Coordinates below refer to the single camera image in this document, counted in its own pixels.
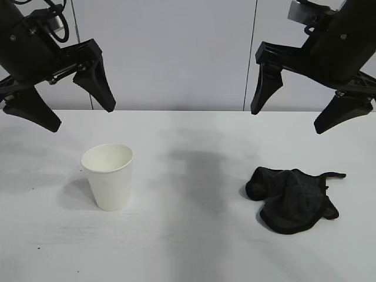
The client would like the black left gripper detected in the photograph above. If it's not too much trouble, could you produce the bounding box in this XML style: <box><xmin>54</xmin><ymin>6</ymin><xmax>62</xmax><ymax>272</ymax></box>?
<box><xmin>0</xmin><ymin>11</ymin><xmax>117</xmax><ymax>133</ymax></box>

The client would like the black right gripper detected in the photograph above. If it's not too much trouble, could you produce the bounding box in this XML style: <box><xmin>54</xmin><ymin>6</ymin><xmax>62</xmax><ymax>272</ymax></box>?
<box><xmin>250</xmin><ymin>0</ymin><xmax>376</xmax><ymax>136</ymax></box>

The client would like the white paper cup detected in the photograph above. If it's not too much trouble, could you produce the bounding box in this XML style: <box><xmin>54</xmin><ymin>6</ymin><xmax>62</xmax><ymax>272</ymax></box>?
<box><xmin>80</xmin><ymin>143</ymin><xmax>135</xmax><ymax>212</ymax></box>

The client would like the black cloth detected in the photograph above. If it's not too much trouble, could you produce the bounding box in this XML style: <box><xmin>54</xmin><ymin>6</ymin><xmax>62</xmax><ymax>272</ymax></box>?
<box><xmin>245</xmin><ymin>166</ymin><xmax>347</xmax><ymax>236</ymax></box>

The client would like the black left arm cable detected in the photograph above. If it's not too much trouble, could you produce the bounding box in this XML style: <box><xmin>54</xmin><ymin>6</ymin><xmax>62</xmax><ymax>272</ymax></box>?
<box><xmin>43</xmin><ymin>0</ymin><xmax>70</xmax><ymax>42</ymax></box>

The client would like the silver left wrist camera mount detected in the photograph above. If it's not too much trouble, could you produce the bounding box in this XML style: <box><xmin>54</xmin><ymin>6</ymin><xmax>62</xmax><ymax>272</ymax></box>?
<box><xmin>47</xmin><ymin>11</ymin><xmax>64</xmax><ymax>32</ymax></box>

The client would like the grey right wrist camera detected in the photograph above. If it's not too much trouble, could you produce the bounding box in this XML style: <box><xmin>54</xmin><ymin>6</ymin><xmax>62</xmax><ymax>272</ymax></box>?
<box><xmin>287</xmin><ymin>0</ymin><xmax>336</xmax><ymax>24</ymax></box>

